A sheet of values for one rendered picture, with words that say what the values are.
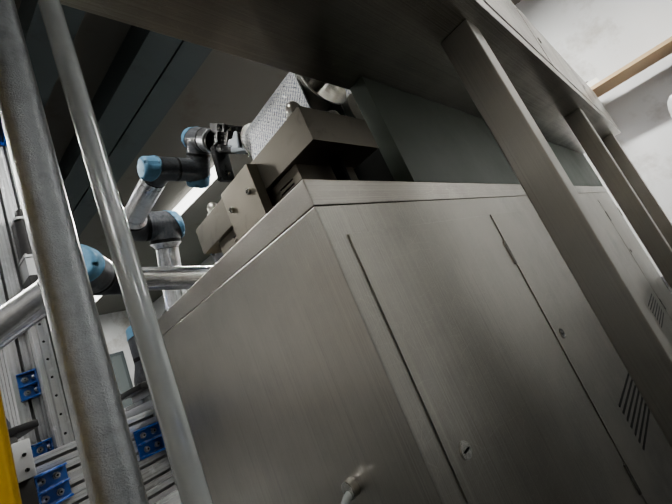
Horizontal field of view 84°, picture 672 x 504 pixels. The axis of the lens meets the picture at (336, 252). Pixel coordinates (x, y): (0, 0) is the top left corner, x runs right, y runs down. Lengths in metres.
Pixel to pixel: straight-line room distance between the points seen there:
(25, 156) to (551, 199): 0.69
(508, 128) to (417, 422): 0.53
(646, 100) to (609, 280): 3.72
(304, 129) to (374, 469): 0.46
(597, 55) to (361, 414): 4.26
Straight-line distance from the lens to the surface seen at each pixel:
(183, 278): 1.26
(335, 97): 0.92
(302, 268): 0.50
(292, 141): 0.59
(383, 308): 0.47
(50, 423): 1.56
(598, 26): 4.62
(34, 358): 1.60
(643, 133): 4.34
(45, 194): 0.20
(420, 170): 0.75
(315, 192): 0.49
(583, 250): 0.73
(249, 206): 0.65
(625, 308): 0.74
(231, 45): 0.64
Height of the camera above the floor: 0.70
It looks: 12 degrees up
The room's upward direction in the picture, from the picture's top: 23 degrees counter-clockwise
